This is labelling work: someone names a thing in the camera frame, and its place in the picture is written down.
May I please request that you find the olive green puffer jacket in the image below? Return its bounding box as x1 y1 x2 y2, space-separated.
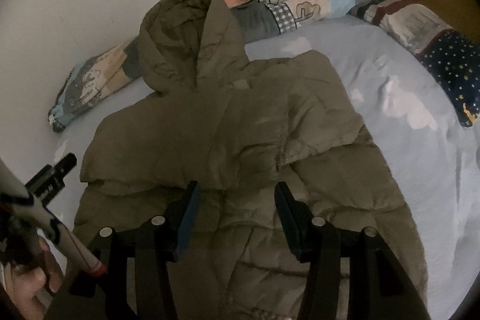
74 0 429 319

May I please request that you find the person's left hand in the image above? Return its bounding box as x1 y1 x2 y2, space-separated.
1 236 64 320

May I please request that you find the light blue bed sheet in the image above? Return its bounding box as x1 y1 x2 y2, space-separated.
62 17 479 319

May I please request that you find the navy star pattern pillow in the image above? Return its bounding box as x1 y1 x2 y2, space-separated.
416 30 480 127

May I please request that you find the patchwork cartoon quilt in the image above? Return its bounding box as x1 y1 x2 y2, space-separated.
48 0 373 133

